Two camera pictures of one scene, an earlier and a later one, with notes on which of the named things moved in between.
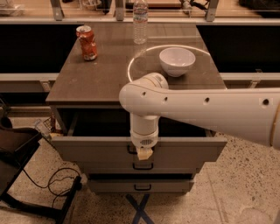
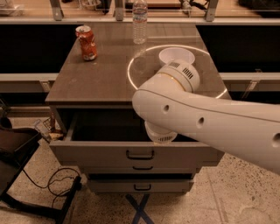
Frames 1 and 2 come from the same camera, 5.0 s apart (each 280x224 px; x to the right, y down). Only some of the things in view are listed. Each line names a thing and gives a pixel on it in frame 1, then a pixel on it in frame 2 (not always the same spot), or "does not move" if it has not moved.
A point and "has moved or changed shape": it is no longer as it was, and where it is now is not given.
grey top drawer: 121,150 has moved or changed shape
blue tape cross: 139,209 does not move
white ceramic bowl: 176,60 does not move
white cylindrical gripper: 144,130 to 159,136
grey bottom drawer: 140,185 does not move
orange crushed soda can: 87,42 does not move
